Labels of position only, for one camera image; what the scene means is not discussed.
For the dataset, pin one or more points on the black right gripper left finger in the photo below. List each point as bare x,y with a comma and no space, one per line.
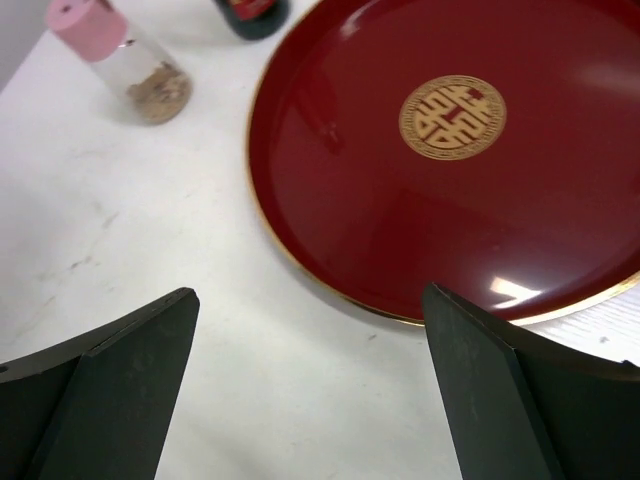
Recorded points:
99,405

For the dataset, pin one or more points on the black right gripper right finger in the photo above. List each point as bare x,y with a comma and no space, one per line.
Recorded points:
521,406

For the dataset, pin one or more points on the pink cap spice jar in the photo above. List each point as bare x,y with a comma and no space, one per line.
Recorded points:
133,65

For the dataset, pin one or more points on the tall dark vinegar bottle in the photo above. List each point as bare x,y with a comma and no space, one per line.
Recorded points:
254,20

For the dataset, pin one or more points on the red round tray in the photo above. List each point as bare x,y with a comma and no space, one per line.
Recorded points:
491,147

